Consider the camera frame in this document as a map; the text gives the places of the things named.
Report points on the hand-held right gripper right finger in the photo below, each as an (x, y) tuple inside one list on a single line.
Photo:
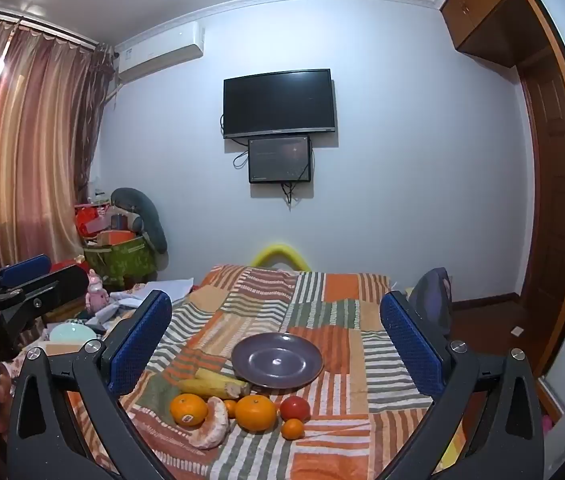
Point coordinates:
[(412, 340)]

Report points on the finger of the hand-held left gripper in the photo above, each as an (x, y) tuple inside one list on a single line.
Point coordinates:
[(62, 280), (25, 267)]

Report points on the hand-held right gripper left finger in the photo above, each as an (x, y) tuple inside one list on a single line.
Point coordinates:
[(137, 345)]

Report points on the yellow green banana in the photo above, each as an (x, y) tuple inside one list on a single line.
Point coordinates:
[(215, 388), (212, 375)]

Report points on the large orange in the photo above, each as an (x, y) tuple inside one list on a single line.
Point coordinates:
[(188, 410), (256, 412)]

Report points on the pale purple sweet potato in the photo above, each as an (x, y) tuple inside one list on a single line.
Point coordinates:
[(211, 425)]

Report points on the small orange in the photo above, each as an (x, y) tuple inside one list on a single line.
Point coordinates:
[(292, 429), (231, 408)]

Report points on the red tomato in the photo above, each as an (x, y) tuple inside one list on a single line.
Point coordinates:
[(295, 408)]

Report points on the purple plate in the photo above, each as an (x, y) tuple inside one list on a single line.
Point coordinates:
[(277, 360)]

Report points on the person's left hand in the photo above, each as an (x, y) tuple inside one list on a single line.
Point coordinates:
[(1, 395)]

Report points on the flat red box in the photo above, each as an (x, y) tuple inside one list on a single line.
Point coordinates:
[(60, 265)]

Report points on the pink toy figure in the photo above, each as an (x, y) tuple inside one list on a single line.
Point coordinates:
[(96, 292)]

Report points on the blue grey backpack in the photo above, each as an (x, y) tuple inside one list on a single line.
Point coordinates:
[(430, 300)]

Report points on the pale green bowl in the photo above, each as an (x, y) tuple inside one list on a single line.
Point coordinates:
[(70, 334)]

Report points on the red boxes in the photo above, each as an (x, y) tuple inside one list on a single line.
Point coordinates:
[(90, 220)]

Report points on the striped patchwork blanket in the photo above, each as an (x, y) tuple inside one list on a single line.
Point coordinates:
[(322, 310)]

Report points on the pink striped curtain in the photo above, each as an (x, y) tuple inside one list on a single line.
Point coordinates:
[(22, 135)]

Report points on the yellow foam tube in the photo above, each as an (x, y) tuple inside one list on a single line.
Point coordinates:
[(280, 251)]

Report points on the brown wooden door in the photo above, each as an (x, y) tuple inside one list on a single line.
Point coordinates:
[(552, 200)]

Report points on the white air conditioner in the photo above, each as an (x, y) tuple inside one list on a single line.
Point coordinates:
[(160, 50)]

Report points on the wooden overhead cabinet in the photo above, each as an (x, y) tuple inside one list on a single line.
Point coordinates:
[(482, 15)]

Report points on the small black wall monitor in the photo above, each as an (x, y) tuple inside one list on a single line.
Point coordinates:
[(280, 159)]

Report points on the black wall television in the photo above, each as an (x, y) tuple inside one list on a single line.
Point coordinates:
[(278, 102)]

